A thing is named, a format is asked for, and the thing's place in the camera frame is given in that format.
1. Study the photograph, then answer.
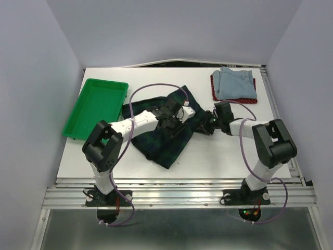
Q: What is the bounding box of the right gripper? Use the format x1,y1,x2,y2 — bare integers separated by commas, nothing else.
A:
190,109,223,134

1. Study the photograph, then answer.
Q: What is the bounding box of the green navy plaid skirt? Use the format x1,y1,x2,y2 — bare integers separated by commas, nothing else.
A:
131,85,206,169

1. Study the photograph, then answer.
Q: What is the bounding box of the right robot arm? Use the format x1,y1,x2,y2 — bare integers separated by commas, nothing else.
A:
197,101,297,206

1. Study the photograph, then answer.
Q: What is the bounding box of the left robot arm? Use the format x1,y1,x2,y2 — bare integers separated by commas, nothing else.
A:
82,99,196,207

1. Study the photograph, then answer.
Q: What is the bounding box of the red polka dot skirt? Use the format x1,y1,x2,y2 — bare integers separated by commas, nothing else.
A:
209,74,258,104

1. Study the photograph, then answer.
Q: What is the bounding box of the light blue denim skirt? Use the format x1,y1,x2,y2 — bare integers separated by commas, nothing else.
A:
211,67,257,100

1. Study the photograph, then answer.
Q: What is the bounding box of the green plastic tray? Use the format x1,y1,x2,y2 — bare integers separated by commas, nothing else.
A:
62,78,129,140

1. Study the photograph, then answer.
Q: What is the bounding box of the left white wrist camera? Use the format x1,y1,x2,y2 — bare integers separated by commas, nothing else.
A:
176,106,196,123

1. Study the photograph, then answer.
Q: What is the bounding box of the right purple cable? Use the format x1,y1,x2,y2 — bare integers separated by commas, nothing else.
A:
226,100,288,225

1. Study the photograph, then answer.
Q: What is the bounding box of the purple cable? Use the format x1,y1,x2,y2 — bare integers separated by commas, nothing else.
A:
98,83,190,227
226,100,288,225

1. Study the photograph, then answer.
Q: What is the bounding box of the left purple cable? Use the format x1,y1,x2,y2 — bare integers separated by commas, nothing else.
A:
98,83,190,227

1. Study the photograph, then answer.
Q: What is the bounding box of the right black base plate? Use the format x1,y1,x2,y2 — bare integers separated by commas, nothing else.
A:
219,188,271,206

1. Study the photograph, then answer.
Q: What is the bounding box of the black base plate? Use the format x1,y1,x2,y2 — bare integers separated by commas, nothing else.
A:
219,188,271,206
83,189,131,207

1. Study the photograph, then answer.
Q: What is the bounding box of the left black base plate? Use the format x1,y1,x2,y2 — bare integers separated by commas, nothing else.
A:
83,189,131,207

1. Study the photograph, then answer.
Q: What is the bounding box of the aluminium rail frame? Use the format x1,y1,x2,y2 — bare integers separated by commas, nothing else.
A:
31,58,333,250

